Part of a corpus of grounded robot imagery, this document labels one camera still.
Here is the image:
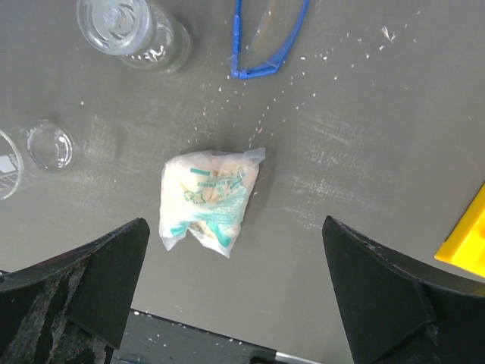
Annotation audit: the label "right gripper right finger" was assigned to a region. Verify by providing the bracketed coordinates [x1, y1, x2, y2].
[322, 216, 484, 363]

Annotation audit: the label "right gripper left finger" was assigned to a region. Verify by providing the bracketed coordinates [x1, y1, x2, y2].
[1, 218, 150, 363]

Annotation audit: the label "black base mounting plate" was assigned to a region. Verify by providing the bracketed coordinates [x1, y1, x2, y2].
[111, 307, 323, 364]

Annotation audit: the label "yellow test tube rack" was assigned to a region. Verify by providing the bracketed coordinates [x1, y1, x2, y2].
[434, 185, 485, 278]

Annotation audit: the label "clear glass beaker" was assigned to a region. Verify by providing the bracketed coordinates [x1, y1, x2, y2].
[1, 119, 76, 200]

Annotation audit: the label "plastic bag with gloves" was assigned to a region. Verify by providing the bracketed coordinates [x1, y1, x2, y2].
[158, 148, 266, 258]

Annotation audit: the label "small glass beaker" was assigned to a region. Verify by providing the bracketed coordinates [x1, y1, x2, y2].
[77, 1, 192, 75]

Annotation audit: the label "blue frame safety goggles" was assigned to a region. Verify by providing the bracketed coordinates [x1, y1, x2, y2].
[227, 1, 311, 80]

